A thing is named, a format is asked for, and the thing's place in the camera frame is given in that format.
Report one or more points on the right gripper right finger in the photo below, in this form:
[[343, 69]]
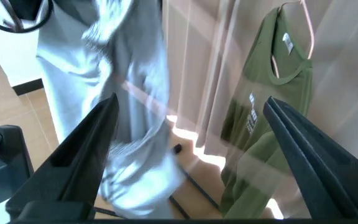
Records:
[[331, 180]]

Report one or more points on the pink clothes hanger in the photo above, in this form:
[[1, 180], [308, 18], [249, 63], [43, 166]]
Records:
[[311, 31]]

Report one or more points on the pale grey garment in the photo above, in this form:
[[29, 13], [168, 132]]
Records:
[[73, 77]]

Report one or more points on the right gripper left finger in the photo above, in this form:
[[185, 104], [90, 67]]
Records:
[[73, 177]]

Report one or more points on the black clothes rack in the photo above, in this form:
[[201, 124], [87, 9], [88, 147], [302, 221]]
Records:
[[197, 186]]

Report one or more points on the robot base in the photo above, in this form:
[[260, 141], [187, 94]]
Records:
[[8, 174]]

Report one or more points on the green long-sleeved shirt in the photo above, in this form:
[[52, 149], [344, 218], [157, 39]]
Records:
[[259, 149]]

